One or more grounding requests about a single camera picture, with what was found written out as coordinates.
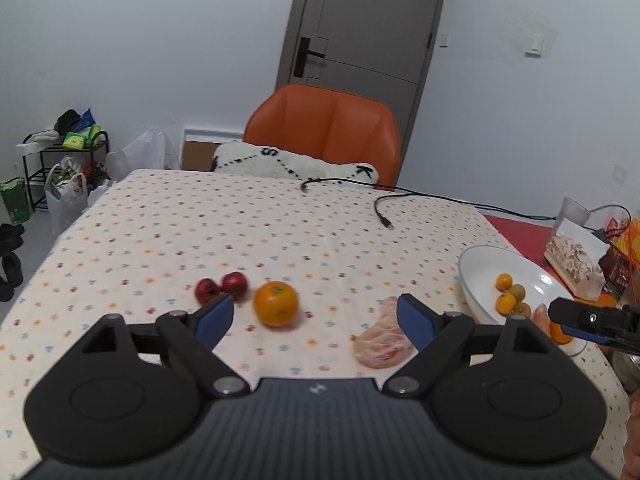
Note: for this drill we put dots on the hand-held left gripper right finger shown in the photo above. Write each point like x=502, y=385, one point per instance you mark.
x=415, y=320

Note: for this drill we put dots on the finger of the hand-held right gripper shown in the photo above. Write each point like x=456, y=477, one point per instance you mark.
x=580, y=316
x=595, y=336

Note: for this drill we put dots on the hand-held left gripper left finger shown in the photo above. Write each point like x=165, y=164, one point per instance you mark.
x=215, y=317

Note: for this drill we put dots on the large orange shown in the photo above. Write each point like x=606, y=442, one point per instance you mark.
x=557, y=334
x=276, y=304

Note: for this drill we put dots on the small red fruit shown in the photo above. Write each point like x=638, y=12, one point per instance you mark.
x=235, y=285
x=206, y=290

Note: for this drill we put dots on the peeled orange citrus segment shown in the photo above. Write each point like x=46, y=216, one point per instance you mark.
x=540, y=316

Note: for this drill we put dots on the peeled pink pomelo segment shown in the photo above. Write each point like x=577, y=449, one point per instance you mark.
x=375, y=345

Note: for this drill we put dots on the small green-brown kumquat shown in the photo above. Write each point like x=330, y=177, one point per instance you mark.
x=517, y=291
x=523, y=310

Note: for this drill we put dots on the small orange kumquat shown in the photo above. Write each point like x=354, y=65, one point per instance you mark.
x=505, y=303
x=504, y=281

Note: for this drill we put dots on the white plate with blue rim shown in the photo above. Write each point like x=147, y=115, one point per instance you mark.
x=480, y=272

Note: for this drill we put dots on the person's right hand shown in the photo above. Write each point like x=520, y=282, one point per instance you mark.
x=633, y=435

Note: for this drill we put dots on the metal bowl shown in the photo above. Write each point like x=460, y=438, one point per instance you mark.
x=625, y=370

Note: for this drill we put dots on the patterned tissue box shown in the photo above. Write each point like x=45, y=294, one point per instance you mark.
x=575, y=260

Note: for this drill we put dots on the orange yellow packaging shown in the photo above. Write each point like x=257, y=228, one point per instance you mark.
x=625, y=255

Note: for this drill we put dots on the red table mat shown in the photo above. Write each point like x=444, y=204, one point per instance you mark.
x=520, y=232

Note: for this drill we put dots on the clear plastic cup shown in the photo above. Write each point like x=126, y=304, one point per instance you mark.
x=572, y=210

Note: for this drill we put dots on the white fluffy cushion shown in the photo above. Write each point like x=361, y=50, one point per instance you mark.
x=260, y=162

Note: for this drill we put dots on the cardboard box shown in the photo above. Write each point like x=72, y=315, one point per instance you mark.
x=200, y=155

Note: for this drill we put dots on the white plastic bag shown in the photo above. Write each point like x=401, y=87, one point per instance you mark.
x=137, y=155

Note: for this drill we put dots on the plastic bag with groceries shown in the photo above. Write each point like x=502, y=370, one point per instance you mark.
x=65, y=205

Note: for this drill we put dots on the black slippers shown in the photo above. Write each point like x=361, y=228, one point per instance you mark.
x=10, y=260

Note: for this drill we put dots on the orange chair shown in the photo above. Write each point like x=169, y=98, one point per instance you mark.
x=325, y=125

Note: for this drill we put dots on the black shoe rack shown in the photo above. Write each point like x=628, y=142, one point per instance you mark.
x=37, y=180

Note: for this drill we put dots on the green yellow packets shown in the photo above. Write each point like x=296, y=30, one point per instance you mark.
x=80, y=137

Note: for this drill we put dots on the green paper bag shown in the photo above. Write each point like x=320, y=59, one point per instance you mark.
x=15, y=202

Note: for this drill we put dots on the blue bag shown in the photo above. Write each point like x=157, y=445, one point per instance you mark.
x=86, y=117

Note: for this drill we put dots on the black bag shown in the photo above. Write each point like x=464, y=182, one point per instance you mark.
x=66, y=120

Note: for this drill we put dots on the grey door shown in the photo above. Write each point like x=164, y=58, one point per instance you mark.
x=370, y=15

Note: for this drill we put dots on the white wall socket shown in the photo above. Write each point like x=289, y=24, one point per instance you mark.
x=620, y=175

